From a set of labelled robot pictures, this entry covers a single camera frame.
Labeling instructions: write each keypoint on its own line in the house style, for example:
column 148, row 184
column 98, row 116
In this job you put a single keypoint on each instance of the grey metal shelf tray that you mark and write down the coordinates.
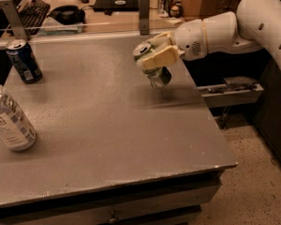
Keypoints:
column 232, row 91

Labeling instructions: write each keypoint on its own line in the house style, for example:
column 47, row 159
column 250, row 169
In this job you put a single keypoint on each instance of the blue soda can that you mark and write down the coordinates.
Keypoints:
column 22, row 58

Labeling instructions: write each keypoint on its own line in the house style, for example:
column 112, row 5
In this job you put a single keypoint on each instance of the table drawer with handle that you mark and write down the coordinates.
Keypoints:
column 166, row 203

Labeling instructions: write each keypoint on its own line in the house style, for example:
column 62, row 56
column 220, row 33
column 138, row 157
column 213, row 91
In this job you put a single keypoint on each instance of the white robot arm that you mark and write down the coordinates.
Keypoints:
column 256, row 24

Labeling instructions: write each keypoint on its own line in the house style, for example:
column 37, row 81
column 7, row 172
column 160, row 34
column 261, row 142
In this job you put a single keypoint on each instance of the clear plastic water bottle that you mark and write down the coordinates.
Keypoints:
column 16, row 131

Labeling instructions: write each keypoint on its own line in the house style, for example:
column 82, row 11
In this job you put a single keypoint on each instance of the black headphones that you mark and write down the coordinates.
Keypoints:
column 67, row 15

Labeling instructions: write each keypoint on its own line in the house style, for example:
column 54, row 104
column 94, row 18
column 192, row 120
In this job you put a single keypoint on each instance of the silver can on desk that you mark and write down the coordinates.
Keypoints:
column 163, row 7

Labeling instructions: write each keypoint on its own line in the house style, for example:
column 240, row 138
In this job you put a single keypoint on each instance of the metal bracket post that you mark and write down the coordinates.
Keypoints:
column 144, row 17
column 14, row 19

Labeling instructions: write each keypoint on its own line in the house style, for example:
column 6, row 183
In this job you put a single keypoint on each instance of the middle metal bracket post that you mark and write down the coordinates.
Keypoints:
column 144, row 17

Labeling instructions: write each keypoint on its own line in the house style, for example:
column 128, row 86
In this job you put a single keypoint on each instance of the left metal bracket post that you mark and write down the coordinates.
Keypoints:
column 14, row 19

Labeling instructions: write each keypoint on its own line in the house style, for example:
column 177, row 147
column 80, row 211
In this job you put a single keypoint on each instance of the crushed green soda can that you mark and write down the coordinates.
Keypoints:
column 143, row 55

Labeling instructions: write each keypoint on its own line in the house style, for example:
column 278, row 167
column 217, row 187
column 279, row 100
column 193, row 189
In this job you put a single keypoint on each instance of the black keyboard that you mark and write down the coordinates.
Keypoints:
column 32, row 15

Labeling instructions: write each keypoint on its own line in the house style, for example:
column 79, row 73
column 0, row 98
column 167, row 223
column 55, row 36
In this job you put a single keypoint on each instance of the black laptop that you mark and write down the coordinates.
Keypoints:
column 116, row 5

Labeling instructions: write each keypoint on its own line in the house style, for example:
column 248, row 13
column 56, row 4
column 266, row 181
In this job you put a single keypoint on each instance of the small round brown object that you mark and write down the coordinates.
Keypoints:
column 175, row 11

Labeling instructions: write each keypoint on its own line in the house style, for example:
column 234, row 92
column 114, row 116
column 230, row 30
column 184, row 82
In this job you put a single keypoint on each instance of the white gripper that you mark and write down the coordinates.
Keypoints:
column 189, row 40

